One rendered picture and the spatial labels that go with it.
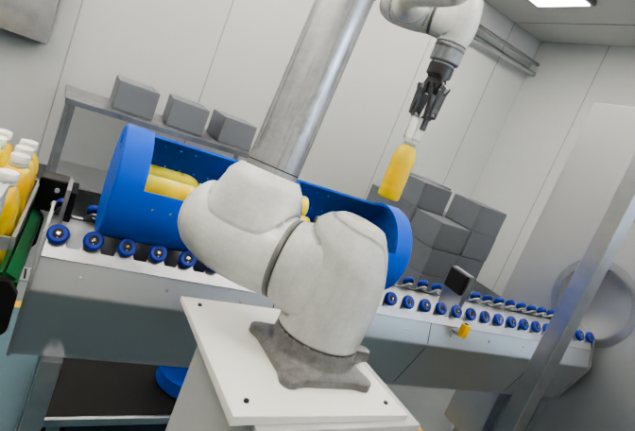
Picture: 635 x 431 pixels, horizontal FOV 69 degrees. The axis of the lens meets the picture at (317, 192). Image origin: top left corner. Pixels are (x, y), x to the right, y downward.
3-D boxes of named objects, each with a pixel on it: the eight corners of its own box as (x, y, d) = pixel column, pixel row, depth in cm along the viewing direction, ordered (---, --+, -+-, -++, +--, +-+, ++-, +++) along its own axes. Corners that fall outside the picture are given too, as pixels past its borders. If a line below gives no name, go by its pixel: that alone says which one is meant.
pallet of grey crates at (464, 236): (458, 320, 479) (508, 215, 460) (403, 313, 437) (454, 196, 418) (391, 267, 579) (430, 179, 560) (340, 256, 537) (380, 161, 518)
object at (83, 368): (363, 437, 237) (374, 412, 234) (23, 456, 157) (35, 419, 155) (317, 371, 280) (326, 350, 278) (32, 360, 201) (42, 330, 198)
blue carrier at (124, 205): (389, 307, 147) (426, 226, 142) (91, 253, 106) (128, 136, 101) (349, 266, 171) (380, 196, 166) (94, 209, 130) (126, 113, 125)
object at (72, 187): (63, 240, 111) (77, 192, 109) (52, 238, 110) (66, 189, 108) (66, 225, 120) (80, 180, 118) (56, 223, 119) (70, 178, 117)
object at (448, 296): (458, 315, 174) (475, 278, 171) (451, 314, 172) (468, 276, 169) (441, 301, 182) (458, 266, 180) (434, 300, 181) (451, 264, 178)
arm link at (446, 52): (452, 51, 143) (443, 70, 143) (430, 39, 138) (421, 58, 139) (471, 52, 135) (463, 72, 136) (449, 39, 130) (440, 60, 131)
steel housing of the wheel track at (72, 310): (567, 409, 207) (603, 342, 202) (-1, 373, 106) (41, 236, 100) (518, 369, 232) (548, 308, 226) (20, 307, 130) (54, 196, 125)
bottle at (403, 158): (395, 202, 139) (420, 145, 137) (374, 194, 141) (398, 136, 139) (400, 202, 146) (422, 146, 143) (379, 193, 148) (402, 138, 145)
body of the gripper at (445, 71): (461, 70, 135) (448, 100, 137) (442, 68, 143) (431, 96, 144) (442, 60, 132) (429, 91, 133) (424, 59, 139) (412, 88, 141)
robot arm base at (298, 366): (387, 393, 84) (400, 367, 83) (283, 389, 73) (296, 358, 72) (339, 336, 99) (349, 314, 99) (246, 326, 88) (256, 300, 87)
